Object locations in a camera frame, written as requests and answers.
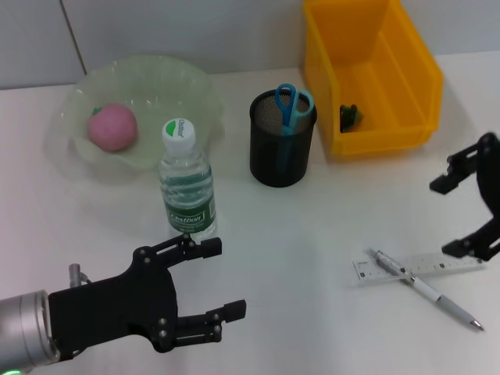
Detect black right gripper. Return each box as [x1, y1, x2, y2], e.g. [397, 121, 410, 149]
[429, 132, 500, 263]

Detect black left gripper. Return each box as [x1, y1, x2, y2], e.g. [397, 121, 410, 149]
[48, 234, 248, 361]

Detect clear plastic ruler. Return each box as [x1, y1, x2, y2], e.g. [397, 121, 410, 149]
[352, 252, 485, 288]

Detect pink toy peach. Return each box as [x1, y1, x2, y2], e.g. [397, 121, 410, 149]
[86, 102, 138, 152]

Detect yellow plastic bin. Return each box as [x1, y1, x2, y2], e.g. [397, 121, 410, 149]
[302, 0, 445, 157]

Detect translucent green fruit plate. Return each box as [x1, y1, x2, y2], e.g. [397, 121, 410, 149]
[58, 54, 227, 180]

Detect black mesh pen holder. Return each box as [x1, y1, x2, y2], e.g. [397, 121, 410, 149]
[248, 88, 318, 188]

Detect white and grey pen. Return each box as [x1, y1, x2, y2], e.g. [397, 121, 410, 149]
[369, 248, 486, 332]

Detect blue scissors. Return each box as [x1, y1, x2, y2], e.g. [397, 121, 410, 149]
[275, 83, 316, 175]

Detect clear green-label water bottle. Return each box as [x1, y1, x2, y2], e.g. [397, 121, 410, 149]
[158, 118, 218, 240]

